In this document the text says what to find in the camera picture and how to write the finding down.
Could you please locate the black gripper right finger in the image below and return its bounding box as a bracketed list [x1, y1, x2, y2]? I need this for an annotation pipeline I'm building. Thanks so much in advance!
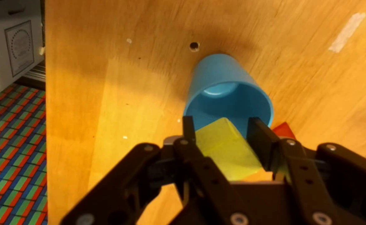
[247, 116, 366, 225]

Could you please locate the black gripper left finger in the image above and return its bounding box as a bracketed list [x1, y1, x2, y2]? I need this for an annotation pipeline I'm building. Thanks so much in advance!
[60, 115, 250, 225]

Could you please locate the yellow wooden block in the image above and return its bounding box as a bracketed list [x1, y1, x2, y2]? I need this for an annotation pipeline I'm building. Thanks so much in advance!
[194, 116, 265, 182]

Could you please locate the red wooden block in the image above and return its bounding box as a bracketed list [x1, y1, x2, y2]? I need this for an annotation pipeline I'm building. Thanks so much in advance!
[271, 121, 296, 141]

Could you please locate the blue plastic cup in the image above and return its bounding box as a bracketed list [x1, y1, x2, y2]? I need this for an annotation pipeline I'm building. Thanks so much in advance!
[182, 52, 276, 138]

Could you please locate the white cardboard box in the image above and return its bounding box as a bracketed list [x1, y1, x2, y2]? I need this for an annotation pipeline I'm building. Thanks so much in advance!
[0, 0, 46, 95]

